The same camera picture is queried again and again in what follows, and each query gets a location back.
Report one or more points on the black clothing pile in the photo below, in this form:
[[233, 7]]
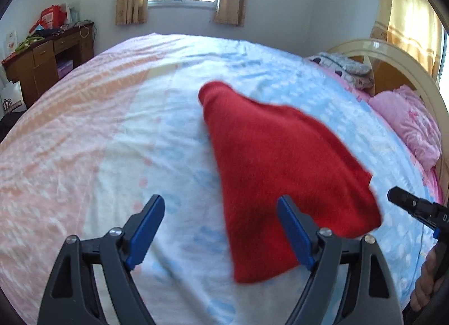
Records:
[[8, 125]]

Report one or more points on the pink floral pillow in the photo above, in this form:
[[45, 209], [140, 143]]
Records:
[[410, 121]]

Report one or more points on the brown wooden desk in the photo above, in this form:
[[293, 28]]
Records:
[[38, 65]]

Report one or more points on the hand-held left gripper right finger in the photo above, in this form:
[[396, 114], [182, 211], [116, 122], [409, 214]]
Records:
[[296, 233]]

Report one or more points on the white paper bag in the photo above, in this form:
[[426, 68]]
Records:
[[11, 98]]

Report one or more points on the grey patterned pillow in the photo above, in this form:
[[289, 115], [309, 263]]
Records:
[[347, 69]]

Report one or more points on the red knitted sweater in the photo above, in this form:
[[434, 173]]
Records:
[[273, 163]]

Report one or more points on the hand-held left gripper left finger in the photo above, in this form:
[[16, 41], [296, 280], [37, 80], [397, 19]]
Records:
[[145, 233]]

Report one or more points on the white picture box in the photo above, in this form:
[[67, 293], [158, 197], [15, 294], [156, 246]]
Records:
[[10, 41]]

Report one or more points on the bed with polka-dot sheet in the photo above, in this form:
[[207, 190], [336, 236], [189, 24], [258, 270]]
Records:
[[122, 135]]

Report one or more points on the red gift box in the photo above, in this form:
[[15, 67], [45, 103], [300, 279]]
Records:
[[51, 18]]

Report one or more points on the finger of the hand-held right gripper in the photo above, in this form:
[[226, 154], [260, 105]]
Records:
[[410, 203]]

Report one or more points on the cream wooden headboard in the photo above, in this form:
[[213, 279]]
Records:
[[393, 65]]

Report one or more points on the person's right hand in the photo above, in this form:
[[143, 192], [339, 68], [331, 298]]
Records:
[[426, 283]]

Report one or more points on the stacked boxes in desk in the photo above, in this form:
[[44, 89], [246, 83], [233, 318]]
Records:
[[65, 68]]

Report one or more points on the green cloth item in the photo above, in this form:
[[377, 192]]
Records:
[[29, 42]]

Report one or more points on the yellow curtain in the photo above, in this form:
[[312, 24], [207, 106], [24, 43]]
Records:
[[403, 19]]

